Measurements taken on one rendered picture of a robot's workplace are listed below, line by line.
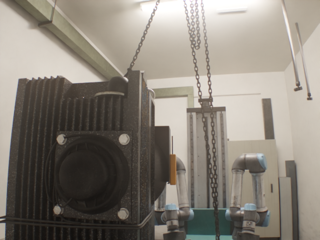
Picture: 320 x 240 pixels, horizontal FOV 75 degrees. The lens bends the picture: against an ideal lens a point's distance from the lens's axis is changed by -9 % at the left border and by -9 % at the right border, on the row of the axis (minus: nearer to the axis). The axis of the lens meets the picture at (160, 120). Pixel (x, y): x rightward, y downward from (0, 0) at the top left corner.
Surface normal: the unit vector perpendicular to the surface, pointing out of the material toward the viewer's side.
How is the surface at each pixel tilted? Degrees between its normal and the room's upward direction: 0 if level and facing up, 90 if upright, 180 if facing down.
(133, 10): 180
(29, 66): 90
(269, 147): 90
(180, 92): 90
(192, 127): 90
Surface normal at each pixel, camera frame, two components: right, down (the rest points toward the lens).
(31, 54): 0.98, -0.04
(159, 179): -0.10, -0.19
